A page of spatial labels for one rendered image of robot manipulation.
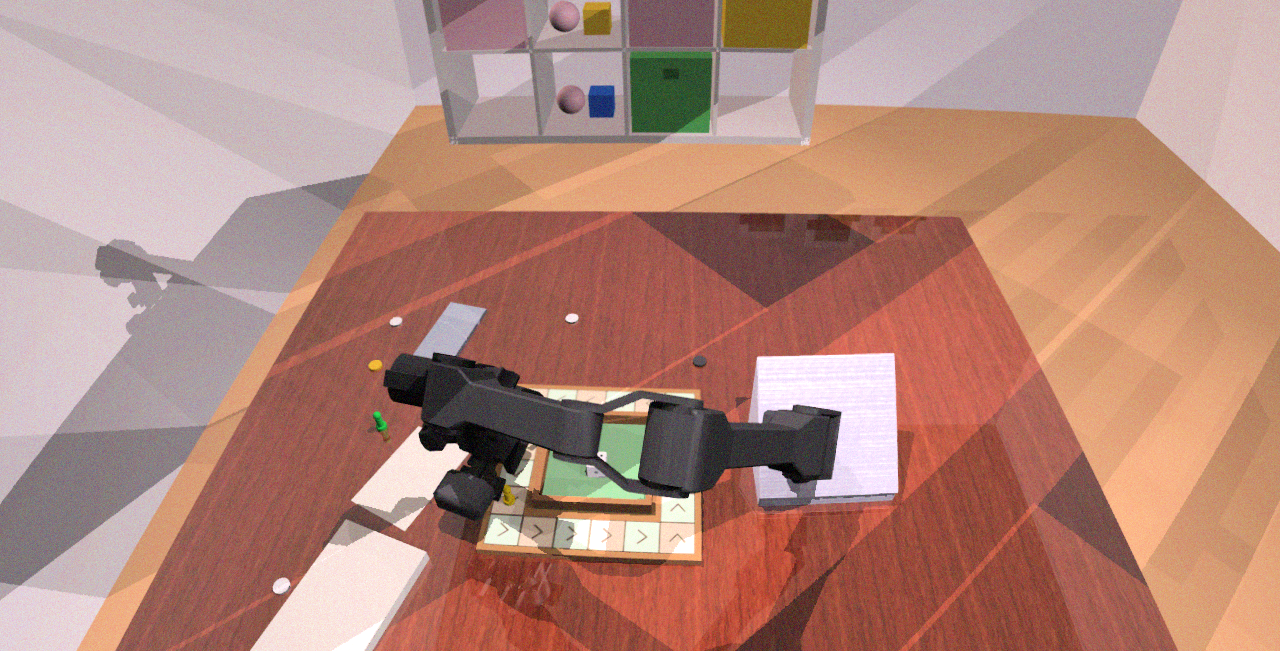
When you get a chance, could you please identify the white square ring of arrow tiles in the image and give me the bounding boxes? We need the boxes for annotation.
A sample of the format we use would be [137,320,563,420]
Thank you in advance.
[476,384,701,567]

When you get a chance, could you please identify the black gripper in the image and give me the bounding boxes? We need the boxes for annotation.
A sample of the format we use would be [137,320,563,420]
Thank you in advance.
[433,430,529,521]

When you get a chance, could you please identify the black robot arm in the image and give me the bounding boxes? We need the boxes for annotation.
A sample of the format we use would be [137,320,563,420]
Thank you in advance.
[383,352,842,499]

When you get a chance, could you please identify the white flat rectangular card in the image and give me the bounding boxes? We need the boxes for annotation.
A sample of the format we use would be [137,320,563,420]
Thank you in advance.
[351,426,468,529]

